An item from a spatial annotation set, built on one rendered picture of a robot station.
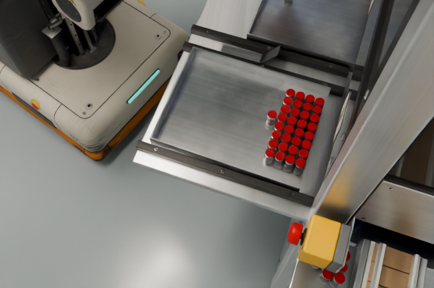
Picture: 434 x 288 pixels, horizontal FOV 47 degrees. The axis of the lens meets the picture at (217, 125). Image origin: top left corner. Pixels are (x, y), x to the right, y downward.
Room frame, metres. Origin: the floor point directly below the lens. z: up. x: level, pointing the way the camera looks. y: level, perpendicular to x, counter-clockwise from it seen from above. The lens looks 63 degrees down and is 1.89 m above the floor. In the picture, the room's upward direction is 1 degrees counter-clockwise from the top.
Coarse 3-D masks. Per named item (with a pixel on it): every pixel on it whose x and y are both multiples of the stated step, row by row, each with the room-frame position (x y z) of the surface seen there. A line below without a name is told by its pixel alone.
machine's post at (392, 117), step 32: (416, 32) 0.28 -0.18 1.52; (416, 64) 0.27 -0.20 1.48; (384, 96) 0.28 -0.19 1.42; (416, 96) 0.27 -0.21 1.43; (352, 128) 0.33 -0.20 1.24; (384, 128) 0.27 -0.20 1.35; (416, 128) 0.26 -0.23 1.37; (352, 160) 0.28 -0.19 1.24; (384, 160) 0.26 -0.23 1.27; (320, 192) 0.31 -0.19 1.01; (352, 192) 0.27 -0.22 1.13; (288, 256) 0.28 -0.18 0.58
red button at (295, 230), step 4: (292, 224) 0.25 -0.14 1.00; (296, 224) 0.25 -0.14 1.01; (300, 224) 0.25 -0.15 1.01; (292, 228) 0.24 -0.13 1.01; (296, 228) 0.24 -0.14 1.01; (300, 228) 0.24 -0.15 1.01; (288, 232) 0.24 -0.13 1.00; (292, 232) 0.23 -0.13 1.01; (296, 232) 0.23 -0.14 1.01; (300, 232) 0.23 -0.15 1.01; (288, 236) 0.23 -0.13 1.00; (292, 236) 0.23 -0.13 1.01; (296, 236) 0.22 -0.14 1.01; (300, 236) 0.23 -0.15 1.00; (288, 240) 0.22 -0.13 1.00; (292, 240) 0.22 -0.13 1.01; (296, 240) 0.22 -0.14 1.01; (292, 244) 0.22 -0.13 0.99; (296, 244) 0.21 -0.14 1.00
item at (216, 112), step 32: (192, 64) 0.68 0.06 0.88; (224, 64) 0.68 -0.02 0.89; (192, 96) 0.59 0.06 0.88; (224, 96) 0.59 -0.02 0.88; (256, 96) 0.59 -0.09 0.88; (320, 96) 0.59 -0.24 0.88; (160, 128) 0.51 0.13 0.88; (192, 128) 0.51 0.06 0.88; (224, 128) 0.51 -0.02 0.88; (256, 128) 0.51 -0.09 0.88; (224, 160) 0.43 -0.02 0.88; (256, 160) 0.43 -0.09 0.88
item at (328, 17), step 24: (264, 0) 0.88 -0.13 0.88; (312, 0) 0.88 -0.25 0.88; (336, 0) 0.88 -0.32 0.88; (360, 0) 0.88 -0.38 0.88; (264, 24) 0.80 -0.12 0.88; (288, 24) 0.80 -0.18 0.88; (312, 24) 0.80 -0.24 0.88; (336, 24) 0.80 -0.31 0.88; (360, 24) 0.80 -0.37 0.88; (288, 48) 0.71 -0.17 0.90; (312, 48) 0.73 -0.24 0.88; (336, 48) 0.73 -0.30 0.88
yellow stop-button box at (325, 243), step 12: (312, 216) 0.26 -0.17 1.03; (312, 228) 0.23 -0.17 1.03; (324, 228) 0.23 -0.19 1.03; (336, 228) 0.23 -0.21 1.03; (348, 228) 0.23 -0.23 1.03; (312, 240) 0.21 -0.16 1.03; (324, 240) 0.21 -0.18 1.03; (336, 240) 0.21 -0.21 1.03; (348, 240) 0.21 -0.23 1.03; (300, 252) 0.20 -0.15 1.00; (312, 252) 0.19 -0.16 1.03; (324, 252) 0.19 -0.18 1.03; (336, 252) 0.19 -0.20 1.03; (312, 264) 0.19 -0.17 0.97; (324, 264) 0.18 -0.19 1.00; (336, 264) 0.17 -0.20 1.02
